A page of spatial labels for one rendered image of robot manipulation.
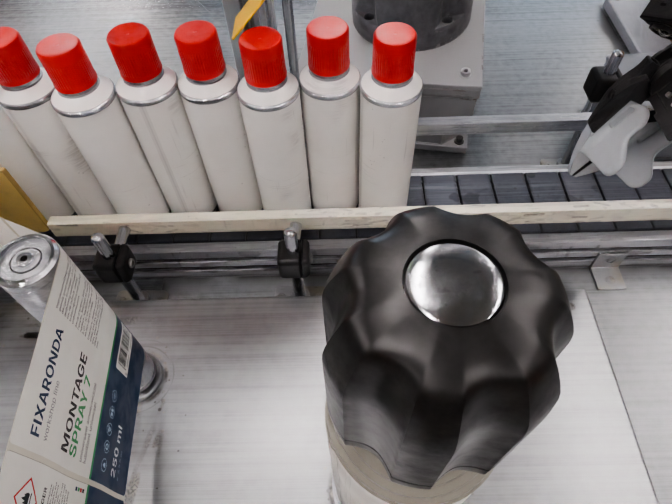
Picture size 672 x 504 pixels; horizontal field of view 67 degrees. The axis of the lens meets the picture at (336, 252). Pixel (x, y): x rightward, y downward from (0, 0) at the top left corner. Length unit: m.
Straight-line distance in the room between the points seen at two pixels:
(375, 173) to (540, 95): 0.39
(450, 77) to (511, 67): 0.23
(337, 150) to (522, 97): 0.39
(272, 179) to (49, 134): 0.20
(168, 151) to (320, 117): 0.14
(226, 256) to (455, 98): 0.32
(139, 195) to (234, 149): 0.11
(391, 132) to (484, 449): 0.31
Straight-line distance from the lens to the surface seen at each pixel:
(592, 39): 0.95
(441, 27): 0.66
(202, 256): 0.55
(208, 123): 0.46
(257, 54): 0.40
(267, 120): 0.43
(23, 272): 0.34
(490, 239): 0.16
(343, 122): 0.45
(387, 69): 0.41
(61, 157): 0.53
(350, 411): 0.17
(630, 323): 0.60
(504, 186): 0.59
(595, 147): 0.53
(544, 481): 0.45
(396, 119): 0.43
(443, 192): 0.57
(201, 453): 0.45
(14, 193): 0.56
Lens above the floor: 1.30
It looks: 55 degrees down
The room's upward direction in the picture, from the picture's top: 3 degrees counter-clockwise
